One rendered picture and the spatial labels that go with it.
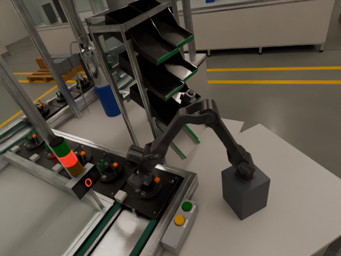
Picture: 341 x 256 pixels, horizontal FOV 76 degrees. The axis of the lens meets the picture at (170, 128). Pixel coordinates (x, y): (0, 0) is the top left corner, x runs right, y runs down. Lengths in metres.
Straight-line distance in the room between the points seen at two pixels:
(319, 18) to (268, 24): 0.75
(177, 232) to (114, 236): 0.29
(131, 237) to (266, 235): 0.57
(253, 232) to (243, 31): 3.97
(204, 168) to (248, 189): 0.39
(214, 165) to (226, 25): 3.65
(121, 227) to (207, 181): 0.48
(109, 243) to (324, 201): 0.96
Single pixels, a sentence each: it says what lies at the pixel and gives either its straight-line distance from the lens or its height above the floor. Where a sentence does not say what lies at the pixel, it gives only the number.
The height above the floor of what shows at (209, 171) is 0.86.
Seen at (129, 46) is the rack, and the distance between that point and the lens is 0.89.
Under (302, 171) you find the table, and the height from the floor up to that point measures 0.86.
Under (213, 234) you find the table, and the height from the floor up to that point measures 0.86.
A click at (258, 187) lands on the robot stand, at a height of 1.05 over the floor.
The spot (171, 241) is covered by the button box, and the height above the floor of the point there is 0.96.
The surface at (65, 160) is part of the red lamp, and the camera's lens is 0.84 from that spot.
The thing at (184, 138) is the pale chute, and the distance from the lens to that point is 1.19.
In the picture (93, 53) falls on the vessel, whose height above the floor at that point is 1.39.
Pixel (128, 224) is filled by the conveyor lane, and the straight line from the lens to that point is 1.10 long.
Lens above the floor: 1.82
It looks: 38 degrees down
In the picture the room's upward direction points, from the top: 14 degrees counter-clockwise
